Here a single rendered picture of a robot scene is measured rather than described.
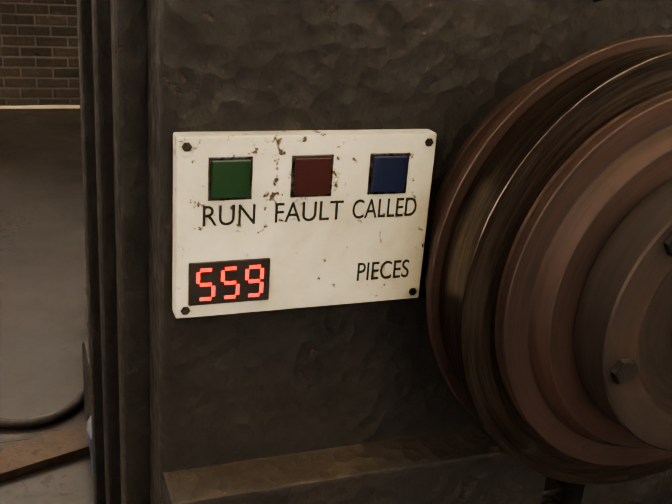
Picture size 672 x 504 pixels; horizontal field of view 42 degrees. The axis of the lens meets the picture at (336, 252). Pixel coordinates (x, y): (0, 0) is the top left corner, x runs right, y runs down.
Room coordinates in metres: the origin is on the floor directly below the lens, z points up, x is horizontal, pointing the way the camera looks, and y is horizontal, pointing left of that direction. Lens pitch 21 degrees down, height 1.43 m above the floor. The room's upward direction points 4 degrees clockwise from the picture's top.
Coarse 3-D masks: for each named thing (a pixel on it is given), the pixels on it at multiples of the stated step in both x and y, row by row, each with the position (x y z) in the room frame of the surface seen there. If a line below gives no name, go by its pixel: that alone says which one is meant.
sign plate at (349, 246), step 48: (192, 144) 0.76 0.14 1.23; (240, 144) 0.78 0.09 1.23; (288, 144) 0.79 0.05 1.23; (336, 144) 0.81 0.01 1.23; (384, 144) 0.83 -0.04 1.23; (432, 144) 0.85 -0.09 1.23; (192, 192) 0.76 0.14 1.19; (288, 192) 0.79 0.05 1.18; (336, 192) 0.81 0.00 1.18; (384, 192) 0.83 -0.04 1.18; (192, 240) 0.76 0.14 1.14; (240, 240) 0.78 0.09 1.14; (288, 240) 0.79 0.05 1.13; (336, 240) 0.81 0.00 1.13; (384, 240) 0.83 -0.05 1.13; (192, 288) 0.76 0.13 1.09; (240, 288) 0.77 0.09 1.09; (288, 288) 0.80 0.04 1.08; (336, 288) 0.81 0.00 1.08; (384, 288) 0.83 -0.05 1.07
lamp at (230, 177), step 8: (216, 160) 0.77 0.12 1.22; (224, 160) 0.77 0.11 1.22; (232, 160) 0.77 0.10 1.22; (240, 160) 0.77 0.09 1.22; (248, 160) 0.77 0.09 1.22; (216, 168) 0.76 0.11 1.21; (224, 168) 0.77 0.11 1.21; (232, 168) 0.77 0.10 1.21; (240, 168) 0.77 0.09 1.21; (248, 168) 0.77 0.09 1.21; (216, 176) 0.76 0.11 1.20; (224, 176) 0.77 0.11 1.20; (232, 176) 0.77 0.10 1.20; (240, 176) 0.77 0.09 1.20; (248, 176) 0.77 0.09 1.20; (216, 184) 0.76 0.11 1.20; (224, 184) 0.77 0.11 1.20; (232, 184) 0.77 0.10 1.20; (240, 184) 0.77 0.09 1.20; (248, 184) 0.77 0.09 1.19; (216, 192) 0.76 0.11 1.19; (224, 192) 0.77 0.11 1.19; (232, 192) 0.77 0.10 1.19; (240, 192) 0.77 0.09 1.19; (248, 192) 0.77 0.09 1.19
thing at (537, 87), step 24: (600, 48) 0.84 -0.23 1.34; (624, 48) 0.84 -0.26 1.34; (552, 72) 0.82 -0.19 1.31; (576, 72) 0.82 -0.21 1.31; (528, 96) 0.81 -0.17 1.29; (504, 120) 0.80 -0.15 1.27; (480, 144) 0.80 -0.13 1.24; (456, 168) 0.87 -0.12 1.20; (456, 192) 0.78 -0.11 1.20; (432, 216) 0.87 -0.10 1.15; (432, 240) 0.86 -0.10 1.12; (432, 264) 0.78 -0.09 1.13; (432, 288) 0.78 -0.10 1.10; (432, 312) 0.78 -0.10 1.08; (432, 336) 0.78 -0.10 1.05; (456, 384) 0.79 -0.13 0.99
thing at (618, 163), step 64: (640, 128) 0.75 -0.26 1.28; (576, 192) 0.73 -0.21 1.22; (640, 192) 0.73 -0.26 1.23; (512, 256) 0.73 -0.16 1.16; (576, 256) 0.71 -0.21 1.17; (512, 320) 0.72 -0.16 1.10; (512, 384) 0.72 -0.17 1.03; (576, 384) 0.72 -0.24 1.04; (576, 448) 0.75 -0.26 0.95; (640, 448) 0.78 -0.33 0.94
